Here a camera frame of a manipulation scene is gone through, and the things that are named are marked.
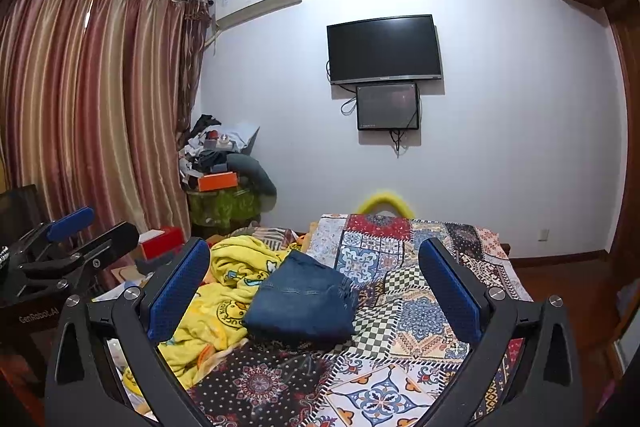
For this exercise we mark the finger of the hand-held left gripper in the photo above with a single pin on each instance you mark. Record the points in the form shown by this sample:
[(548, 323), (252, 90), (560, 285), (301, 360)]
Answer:
[(72, 221), (107, 243)]

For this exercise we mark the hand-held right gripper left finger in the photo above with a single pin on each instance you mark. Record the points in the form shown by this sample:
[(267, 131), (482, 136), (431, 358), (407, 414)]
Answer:
[(180, 292)]

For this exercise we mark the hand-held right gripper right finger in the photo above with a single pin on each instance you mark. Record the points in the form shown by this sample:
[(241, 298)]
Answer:
[(450, 292)]

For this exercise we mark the blue denim jacket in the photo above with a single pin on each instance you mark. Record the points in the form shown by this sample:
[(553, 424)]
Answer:
[(300, 302)]

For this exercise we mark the yellow duck print blanket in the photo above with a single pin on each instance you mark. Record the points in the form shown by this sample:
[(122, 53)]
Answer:
[(225, 307)]

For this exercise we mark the red and white box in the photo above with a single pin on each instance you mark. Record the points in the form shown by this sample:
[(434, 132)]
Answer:
[(161, 243)]

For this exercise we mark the patchwork printed bed sheet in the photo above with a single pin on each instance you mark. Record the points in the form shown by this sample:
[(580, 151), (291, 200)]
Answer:
[(415, 337)]

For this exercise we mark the green table cloth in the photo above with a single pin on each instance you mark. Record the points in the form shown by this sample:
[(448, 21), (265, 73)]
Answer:
[(222, 209)]

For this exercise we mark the striped pink curtain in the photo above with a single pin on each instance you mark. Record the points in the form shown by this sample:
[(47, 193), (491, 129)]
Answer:
[(90, 107)]

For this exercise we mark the orange box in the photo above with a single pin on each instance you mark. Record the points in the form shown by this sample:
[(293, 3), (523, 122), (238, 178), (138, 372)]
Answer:
[(217, 182)]

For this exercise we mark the grey green cushion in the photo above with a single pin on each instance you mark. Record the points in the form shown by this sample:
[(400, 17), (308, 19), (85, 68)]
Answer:
[(257, 179)]

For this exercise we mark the pile of clutter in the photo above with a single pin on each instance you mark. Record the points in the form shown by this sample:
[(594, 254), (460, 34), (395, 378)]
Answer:
[(212, 147)]

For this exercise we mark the brown wooden door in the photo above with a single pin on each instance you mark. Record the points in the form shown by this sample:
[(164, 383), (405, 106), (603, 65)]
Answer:
[(627, 157)]

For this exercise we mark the white air conditioner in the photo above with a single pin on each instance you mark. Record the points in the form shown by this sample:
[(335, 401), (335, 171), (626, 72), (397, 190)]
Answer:
[(255, 4)]

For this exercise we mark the white wall socket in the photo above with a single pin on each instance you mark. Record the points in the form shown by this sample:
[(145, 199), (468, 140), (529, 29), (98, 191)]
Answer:
[(543, 235)]

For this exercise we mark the small wall monitor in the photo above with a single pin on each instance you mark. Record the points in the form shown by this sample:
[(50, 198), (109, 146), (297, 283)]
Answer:
[(387, 107)]

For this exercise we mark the black wall television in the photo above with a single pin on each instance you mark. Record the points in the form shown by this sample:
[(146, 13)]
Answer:
[(384, 49)]

